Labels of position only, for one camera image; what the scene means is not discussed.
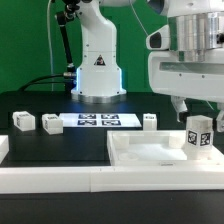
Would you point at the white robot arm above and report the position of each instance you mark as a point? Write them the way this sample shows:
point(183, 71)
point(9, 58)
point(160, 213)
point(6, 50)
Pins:
point(186, 59)

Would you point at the white square tabletop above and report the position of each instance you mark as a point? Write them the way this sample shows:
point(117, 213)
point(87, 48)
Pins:
point(154, 148)

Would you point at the white U-shaped fence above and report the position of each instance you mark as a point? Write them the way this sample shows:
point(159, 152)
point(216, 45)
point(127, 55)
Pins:
point(106, 178)

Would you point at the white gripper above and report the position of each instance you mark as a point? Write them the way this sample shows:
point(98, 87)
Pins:
point(195, 80)

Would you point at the white sheet with AprilTags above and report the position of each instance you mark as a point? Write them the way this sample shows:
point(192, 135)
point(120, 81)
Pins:
point(99, 120)

